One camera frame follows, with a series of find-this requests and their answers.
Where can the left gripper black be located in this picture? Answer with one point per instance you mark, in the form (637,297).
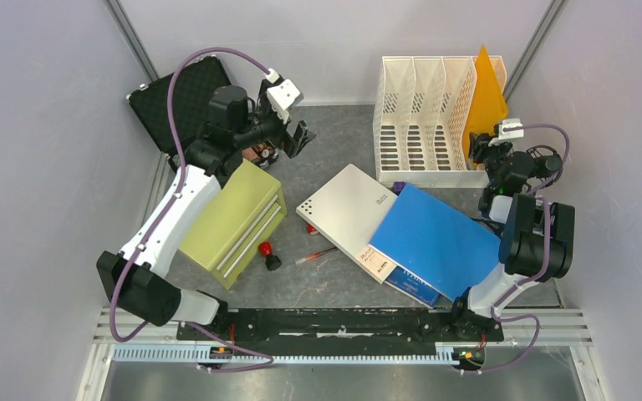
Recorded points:
(302,137)

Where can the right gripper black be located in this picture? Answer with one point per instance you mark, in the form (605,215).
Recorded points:
(478,146)

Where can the orange plastic folder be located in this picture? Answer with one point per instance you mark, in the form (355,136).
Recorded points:
(488,104)

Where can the white paper box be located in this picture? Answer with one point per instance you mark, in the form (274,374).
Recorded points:
(347,211)

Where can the blue plastic folder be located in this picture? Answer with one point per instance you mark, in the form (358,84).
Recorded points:
(447,250)

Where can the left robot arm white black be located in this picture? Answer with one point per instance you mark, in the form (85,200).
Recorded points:
(134,278)

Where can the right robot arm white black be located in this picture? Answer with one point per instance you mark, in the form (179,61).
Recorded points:
(536,236)

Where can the black microphone on tripod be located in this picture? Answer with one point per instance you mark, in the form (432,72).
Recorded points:
(548,165)

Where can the white file organizer rack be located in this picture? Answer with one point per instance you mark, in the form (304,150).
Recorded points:
(421,108)

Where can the purple cube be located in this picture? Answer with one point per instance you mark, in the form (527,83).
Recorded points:
(398,186)

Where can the black poker chip case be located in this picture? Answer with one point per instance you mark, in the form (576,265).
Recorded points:
(194,89)

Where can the red pen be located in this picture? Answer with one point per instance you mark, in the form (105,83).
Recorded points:
(316,255)

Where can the green drawer cabinet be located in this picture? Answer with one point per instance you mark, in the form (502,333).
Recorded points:
(225,237)

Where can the red black stamp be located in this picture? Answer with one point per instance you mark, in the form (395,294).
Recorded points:
(272,262)

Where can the Animal Farm book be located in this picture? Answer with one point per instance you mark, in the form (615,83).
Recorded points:
(407,283)

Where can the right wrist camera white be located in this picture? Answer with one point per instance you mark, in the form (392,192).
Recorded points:
(507,130)

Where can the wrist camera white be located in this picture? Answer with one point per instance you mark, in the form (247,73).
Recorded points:
(282,94)
(507,130)

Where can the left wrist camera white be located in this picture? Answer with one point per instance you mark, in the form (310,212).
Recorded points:
(282,94)

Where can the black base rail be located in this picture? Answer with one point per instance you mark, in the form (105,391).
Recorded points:
(349,332)

